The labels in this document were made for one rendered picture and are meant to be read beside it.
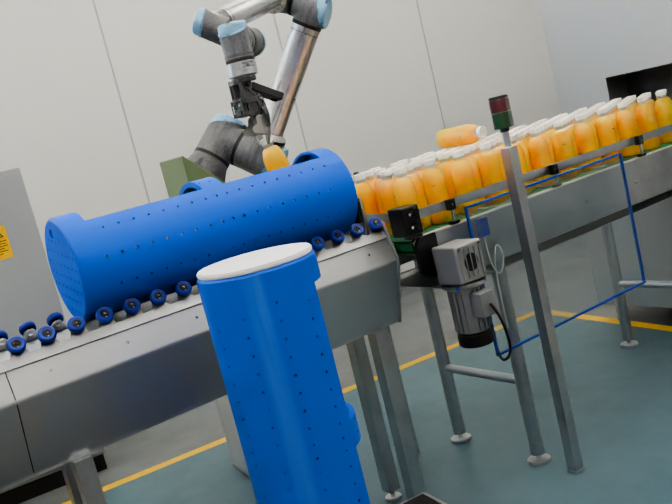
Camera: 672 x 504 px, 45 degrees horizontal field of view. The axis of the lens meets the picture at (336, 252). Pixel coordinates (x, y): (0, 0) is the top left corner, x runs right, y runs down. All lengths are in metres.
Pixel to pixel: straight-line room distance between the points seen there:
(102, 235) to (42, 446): 0.54
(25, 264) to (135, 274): 1.71
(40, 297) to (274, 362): 2.18
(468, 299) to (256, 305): 0.90
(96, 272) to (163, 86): 3.31
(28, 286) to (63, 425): 1.74
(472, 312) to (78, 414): 1.17
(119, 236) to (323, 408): 0.70
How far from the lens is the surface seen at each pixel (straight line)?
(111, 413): 2.21
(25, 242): 3.84
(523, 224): 2.61
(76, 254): 2.11
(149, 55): 5.34
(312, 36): 3.15
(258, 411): 1.86
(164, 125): 5.30
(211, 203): 2.26
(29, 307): 3.85
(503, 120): 2.57
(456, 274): 2.45
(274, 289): 1.77
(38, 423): 2.15
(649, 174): 3.37
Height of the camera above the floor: 1.29
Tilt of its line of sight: 9 degrees down
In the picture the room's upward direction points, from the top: 14 degrees counter-clockwise
